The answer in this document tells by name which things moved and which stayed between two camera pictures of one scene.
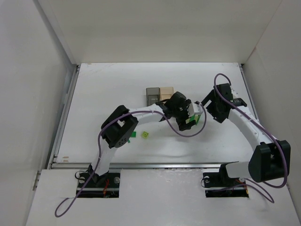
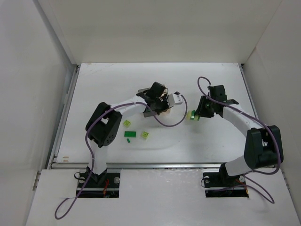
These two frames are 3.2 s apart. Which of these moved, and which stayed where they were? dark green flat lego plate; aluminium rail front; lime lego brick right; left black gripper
Moved: left black gripper
Stayed: dark green flat lego plate; lime lego brick right; aluminium rail front
